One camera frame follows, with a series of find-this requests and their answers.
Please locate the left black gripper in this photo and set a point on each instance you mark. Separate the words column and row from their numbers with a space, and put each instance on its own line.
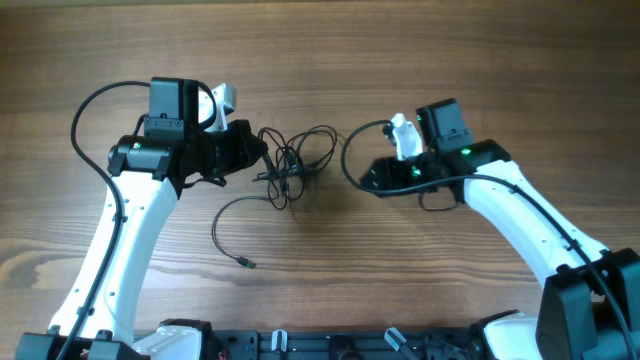
column 241, row 135

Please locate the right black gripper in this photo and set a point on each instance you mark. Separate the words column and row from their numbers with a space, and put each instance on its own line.
column 387, row 170

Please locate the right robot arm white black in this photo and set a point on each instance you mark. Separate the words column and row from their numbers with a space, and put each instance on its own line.
column 590, row 294

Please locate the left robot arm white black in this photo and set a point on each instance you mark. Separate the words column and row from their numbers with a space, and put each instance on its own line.
column 184, row 132

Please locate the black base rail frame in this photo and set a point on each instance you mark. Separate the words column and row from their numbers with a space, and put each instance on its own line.
column 350, row 345

